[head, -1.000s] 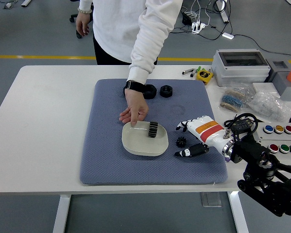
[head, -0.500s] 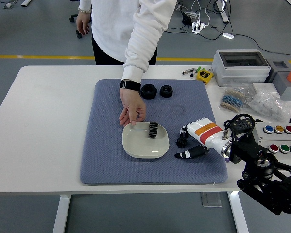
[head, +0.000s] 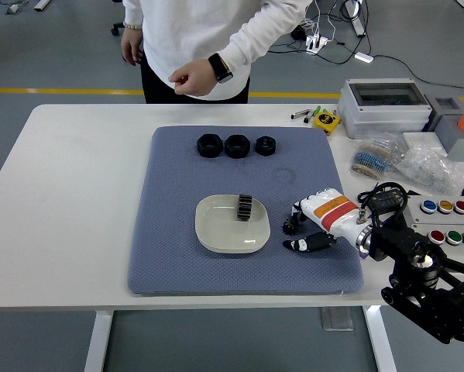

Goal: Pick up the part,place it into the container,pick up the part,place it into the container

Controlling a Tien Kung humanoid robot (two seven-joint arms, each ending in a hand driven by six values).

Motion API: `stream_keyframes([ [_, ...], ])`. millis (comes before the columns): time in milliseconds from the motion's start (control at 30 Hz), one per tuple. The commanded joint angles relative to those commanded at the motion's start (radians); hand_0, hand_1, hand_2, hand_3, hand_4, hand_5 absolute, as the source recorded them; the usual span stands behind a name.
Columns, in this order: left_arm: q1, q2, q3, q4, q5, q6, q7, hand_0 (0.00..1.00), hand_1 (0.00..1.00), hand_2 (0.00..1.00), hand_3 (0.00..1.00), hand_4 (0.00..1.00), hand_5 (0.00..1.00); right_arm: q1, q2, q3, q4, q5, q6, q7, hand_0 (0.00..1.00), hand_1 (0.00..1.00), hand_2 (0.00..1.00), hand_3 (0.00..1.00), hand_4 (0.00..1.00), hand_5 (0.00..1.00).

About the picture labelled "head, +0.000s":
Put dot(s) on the white power adapter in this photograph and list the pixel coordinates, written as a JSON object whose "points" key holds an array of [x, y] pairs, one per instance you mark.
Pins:
{"points": [[363, 57]]}

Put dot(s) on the clear plastic parts bag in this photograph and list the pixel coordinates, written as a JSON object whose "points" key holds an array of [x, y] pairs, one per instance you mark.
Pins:
{"points": [[429, 166]]}

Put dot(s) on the black wristwatch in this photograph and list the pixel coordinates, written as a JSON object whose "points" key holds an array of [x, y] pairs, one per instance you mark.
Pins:
{"points": [[220, 67]]}

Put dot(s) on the black digital display module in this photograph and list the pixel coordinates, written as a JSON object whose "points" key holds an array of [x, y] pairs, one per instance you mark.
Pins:
{"points": [[388, 202]]}

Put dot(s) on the bag of resistors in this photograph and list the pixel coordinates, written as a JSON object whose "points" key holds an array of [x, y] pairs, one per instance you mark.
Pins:
{"points": [[371, 159]]}

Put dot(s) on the small black hex nut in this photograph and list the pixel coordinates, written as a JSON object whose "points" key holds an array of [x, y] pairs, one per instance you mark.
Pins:
{"points": [[260, 150]]}

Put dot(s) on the small black gear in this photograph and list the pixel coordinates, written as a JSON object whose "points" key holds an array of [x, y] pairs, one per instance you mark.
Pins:
{"points": [[291, 228]]}

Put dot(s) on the grey floor plate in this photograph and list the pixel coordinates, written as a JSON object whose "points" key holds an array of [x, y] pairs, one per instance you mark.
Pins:
{"points": [[336, 318]]}

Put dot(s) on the person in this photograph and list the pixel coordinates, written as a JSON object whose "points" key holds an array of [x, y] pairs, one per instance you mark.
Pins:
{"points": [[196, 31]]}

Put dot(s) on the white square plate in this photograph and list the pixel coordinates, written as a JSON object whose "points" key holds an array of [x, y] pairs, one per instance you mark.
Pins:
{"points": [[216, 232]]}

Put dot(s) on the dark grey recessed block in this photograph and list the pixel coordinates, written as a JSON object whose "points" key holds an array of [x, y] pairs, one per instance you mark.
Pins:
{"points": [[435, 120]]}

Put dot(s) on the white flat box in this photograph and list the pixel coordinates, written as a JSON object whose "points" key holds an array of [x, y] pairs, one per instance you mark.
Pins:
{"points": [[421, 139]]}

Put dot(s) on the grey floor device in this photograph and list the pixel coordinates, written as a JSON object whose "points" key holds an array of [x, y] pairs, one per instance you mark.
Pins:
{"points": [[14, 8]]}

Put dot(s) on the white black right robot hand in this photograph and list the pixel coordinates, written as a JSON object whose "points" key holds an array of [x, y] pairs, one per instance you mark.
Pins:
{"points": [[332, 213]]}

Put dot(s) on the grey electrical enclosure box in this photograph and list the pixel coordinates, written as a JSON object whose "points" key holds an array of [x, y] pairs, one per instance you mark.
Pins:
{"points": [[371, 116]]}

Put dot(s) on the white power strip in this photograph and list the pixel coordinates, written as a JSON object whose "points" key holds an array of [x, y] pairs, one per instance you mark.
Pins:
{"points": [[316, 42]]}

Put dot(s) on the black office chair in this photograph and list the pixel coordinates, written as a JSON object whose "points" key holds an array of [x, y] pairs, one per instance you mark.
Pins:
{"points": [[117, 29]]}

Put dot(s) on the large black gear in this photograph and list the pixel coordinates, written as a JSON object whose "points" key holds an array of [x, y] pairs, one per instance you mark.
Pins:
{"points": [[244, 209]]}

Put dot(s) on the person's right hand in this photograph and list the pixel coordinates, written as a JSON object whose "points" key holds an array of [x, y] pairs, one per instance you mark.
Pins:
{"points": [[133, 46]]}

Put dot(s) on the white table leg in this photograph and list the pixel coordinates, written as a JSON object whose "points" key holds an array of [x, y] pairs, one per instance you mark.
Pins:
{"points": [[98, 341], [380, 341]]}

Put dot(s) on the large black hex nut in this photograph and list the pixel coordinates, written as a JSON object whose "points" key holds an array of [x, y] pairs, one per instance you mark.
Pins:
{"points": [[231, 152], [204, 150]]}

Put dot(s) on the blue-grey quilted mat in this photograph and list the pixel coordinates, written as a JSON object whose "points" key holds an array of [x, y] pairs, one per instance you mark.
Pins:
{"points": [[169, 232]]}

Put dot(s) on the yellow tape measure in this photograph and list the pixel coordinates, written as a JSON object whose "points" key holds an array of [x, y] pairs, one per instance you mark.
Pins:
{"points": [[324, 121]]}

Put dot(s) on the black white marker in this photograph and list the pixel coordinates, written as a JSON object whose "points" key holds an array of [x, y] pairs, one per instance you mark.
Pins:
{"points": [[308, 118]]}

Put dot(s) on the black power adapter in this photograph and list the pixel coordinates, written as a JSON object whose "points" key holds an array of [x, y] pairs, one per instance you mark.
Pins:
{"points": [[298, 34]]}

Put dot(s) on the grey push-button control panel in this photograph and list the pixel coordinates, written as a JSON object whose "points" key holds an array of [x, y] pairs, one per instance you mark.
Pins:
{"points": [[448, 219]]}

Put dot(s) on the silver black marker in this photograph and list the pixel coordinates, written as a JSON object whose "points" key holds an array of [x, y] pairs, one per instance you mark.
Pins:
{"points": [[300, 114]]}

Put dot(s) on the person's left hand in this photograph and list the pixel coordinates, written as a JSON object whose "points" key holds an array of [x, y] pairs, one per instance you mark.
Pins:
{"points": [[196, 79]]}

